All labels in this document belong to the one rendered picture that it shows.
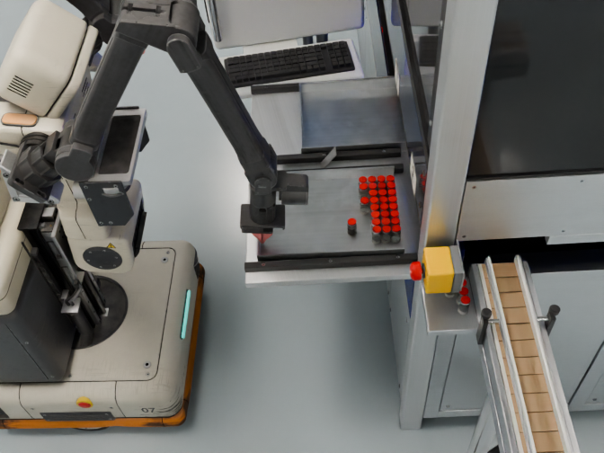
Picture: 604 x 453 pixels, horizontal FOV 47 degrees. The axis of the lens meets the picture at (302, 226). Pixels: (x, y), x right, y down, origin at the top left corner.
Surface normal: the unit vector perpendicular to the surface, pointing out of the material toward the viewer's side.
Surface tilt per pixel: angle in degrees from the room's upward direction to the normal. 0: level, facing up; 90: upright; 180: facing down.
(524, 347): 0
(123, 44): 101
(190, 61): 92
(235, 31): 90
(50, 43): 42
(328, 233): 0
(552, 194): 90
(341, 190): 0
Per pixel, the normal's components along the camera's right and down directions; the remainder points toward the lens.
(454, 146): 0.02, 0.78
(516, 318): -0.07, -0.62
